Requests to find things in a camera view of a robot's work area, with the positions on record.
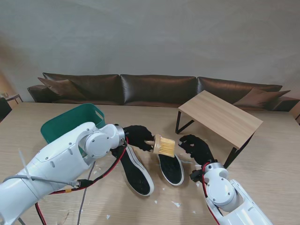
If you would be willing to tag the dark brown leather sofa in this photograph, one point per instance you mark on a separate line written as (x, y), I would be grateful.
(157, 89)

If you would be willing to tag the brown leather cushion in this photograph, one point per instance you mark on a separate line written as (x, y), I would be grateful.
(61, 87)
(260, 98)

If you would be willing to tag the yellow canvas sneaker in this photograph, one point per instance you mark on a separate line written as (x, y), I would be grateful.
(138, 175)
(171, 171)

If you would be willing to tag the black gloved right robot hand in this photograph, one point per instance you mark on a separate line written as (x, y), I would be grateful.
(199, 150)

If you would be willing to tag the wooden shoe brush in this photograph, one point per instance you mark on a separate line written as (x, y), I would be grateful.
(164, 146)

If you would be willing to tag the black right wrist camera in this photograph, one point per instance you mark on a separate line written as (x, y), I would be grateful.
(196, 175)

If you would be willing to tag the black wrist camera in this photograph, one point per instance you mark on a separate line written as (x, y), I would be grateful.
(116, 153)
(196, 175)

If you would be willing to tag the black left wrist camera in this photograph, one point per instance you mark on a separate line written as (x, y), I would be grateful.
(116, 153)

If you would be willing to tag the small wooden shelf black legs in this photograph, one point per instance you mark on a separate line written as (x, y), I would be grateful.
(220, 114)

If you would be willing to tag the wooden side table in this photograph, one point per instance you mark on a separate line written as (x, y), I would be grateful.
(12, 97)

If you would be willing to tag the dark chair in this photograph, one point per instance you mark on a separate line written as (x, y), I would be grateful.
(4, 107)

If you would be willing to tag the green plastic basket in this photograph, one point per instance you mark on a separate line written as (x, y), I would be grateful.
(65, 122)

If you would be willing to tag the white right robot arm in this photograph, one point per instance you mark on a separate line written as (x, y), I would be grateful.
(222, 187)

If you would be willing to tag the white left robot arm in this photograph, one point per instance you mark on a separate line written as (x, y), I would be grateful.
(58, 159)

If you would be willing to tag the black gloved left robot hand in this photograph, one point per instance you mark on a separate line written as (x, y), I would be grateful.
(138, 136)

